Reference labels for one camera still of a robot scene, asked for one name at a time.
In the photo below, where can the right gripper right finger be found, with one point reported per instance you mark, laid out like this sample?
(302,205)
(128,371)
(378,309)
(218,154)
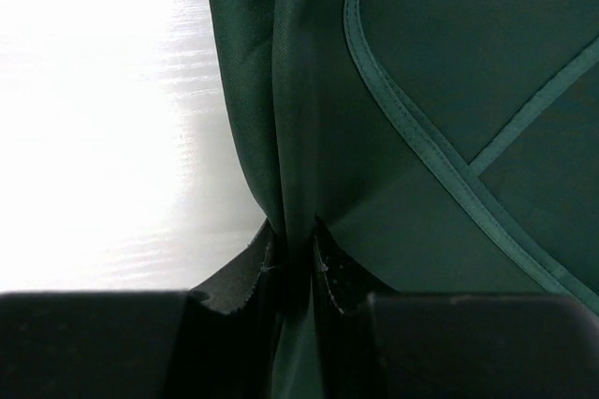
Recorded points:
(375,342)

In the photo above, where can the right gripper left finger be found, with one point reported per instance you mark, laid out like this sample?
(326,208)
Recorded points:
(216,340)

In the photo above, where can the dark green cloth napkin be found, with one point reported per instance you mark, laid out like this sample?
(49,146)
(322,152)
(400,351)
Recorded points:
(449,146)

